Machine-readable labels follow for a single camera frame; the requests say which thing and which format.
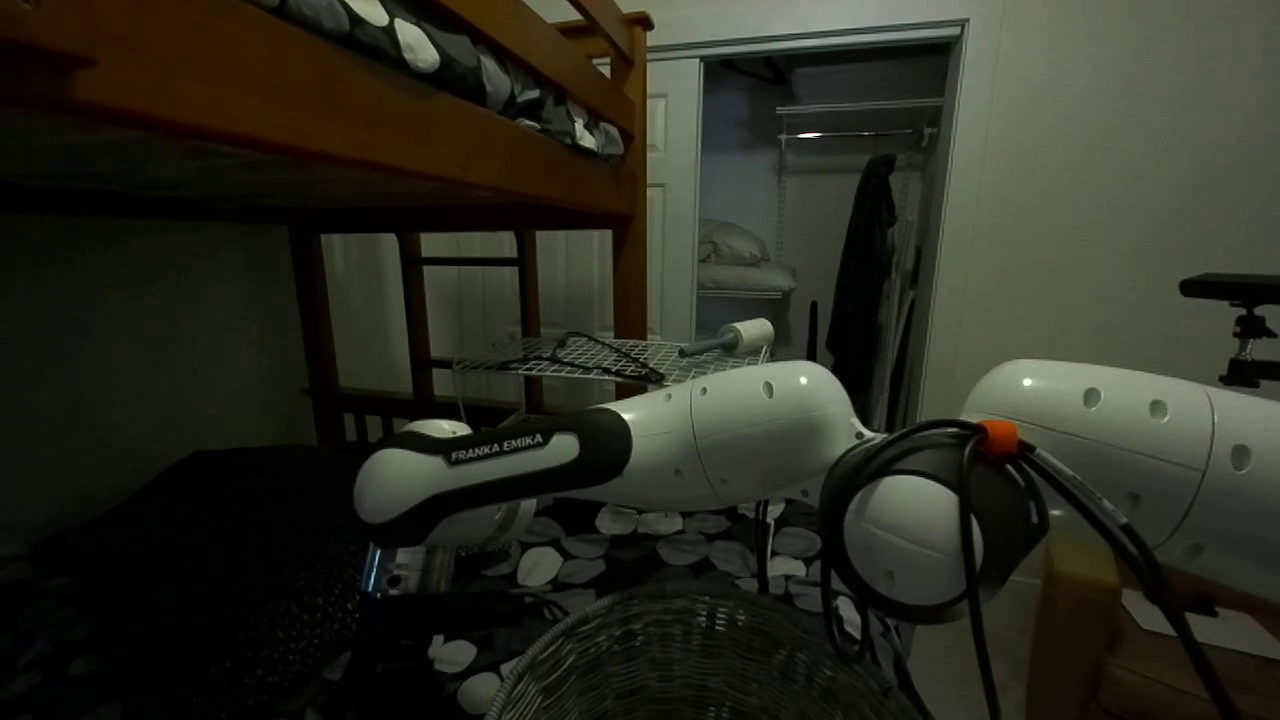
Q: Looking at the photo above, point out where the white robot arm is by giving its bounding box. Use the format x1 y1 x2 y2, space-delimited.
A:
353 360 1280 624

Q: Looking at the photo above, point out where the white lint roller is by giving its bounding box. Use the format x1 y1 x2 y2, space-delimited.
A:
684 316 777 358

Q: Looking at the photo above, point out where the folded white bedding stack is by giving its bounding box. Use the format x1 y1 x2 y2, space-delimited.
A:
697 221 795 297

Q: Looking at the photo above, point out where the dark hanging coat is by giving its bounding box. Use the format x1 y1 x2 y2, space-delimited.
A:
822 152 900 430

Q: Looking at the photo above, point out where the woven wicker laundry basket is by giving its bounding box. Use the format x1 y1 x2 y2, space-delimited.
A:
483 590 925 720

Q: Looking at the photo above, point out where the closet shelf with rod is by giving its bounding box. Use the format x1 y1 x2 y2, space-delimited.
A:
777 95 945 152

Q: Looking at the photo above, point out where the upper spotted mattress bedding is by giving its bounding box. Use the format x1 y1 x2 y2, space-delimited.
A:
255 0 628 160

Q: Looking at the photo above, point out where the lower spotted bed cover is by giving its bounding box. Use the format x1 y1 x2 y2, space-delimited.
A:
0 450 925 720

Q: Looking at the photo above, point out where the tan leather armchair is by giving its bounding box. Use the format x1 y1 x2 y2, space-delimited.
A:
1025 531 1280 720

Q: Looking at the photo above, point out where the white paper on armchair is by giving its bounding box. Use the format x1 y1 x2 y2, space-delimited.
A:
1121 590 1280 662

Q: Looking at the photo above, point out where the white wire two-tier rack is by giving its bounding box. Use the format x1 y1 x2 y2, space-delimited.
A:
451 331 734 590

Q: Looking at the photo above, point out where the white closet door frame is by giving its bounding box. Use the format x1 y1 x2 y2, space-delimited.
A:
647 25 964 424

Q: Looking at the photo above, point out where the wooden bunk bed frame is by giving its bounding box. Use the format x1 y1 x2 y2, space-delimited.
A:
0 0 655 454

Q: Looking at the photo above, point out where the black camera on tripod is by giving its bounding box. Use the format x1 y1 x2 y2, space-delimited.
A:
1178 273 1280 389

